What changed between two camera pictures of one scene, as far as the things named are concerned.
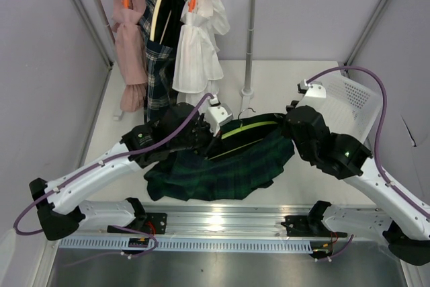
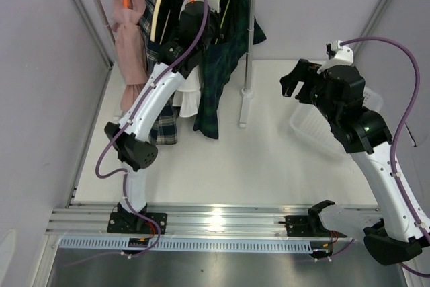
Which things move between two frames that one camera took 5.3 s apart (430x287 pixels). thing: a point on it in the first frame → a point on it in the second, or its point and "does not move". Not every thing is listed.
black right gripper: (286, 127) → (306, 72)
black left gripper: (207, 148) → (217, 32)
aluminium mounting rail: (227, 222) does not move
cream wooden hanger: (155, 7) does not move
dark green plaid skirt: (246, 154) → (222, 54)
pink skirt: (131, 46) does not move
